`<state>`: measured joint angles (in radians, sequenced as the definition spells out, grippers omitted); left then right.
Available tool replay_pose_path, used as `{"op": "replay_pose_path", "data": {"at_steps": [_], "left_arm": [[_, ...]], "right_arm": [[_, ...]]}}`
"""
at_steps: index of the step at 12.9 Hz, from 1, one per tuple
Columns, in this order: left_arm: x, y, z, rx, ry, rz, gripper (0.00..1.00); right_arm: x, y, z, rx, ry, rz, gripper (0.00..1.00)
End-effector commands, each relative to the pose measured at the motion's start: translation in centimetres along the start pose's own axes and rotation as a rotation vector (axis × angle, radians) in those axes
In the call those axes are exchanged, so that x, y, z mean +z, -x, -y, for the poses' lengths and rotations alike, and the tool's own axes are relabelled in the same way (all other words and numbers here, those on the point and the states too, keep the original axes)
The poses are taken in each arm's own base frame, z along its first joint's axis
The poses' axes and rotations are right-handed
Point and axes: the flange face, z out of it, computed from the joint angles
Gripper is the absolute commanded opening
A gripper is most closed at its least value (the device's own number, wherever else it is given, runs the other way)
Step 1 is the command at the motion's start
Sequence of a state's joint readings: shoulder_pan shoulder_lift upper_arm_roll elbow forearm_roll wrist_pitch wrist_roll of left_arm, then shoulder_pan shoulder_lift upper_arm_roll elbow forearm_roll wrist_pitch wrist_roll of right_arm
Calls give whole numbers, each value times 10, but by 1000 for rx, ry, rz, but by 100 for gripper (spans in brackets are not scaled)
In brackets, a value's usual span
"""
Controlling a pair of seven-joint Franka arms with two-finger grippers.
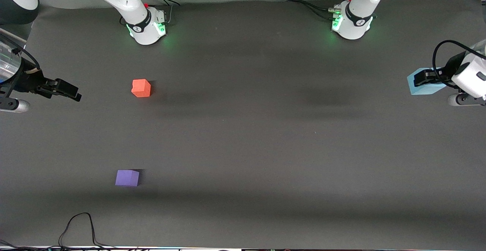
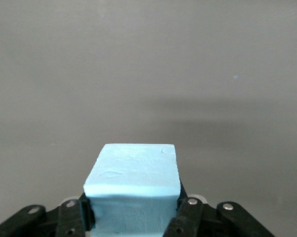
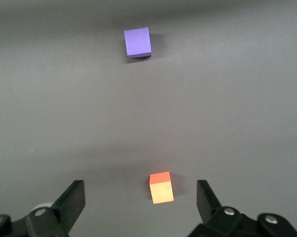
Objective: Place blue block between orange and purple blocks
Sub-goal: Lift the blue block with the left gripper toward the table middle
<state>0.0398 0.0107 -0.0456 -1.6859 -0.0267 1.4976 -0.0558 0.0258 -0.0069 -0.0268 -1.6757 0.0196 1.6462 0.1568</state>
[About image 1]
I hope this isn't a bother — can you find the black arm base cable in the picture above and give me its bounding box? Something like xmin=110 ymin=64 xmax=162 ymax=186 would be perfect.
xmin=145 ymin=0 xmax=181 ymax=25
xmin=287 ymin=0 xmax=355 ymax=17

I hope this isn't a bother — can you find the purple foam block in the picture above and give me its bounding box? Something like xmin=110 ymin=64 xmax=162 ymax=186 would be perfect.
xmin=115 ymin=170 xmax=140 ymax=187

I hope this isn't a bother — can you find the black right arm base cable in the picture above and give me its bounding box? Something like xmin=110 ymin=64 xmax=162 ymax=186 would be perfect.
xmin=145 ymin=0 xmax=181 ymax=25

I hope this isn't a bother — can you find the dark grey table mat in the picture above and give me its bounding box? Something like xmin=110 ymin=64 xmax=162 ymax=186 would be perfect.
xmin=0 ymin=0 xmax=486 ymax=250

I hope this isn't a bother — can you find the orange foam block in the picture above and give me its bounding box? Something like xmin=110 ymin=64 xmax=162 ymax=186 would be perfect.
xmin=131 ymin=79 xmax=151 ymax=98

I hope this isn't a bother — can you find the light blue foam block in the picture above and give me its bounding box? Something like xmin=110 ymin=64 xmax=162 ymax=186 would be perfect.
xmin=407 ymin=67 xmax=448 ymax=96

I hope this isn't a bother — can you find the black left arm base cable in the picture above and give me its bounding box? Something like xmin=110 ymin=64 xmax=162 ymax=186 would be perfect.
xmin=287 ymin=0 xmax=355 ymax=17

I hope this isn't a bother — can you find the thin black looped cable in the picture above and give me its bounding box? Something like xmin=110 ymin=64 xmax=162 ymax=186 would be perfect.
xmin=0 ymin=212 xmax=126 ymax=251

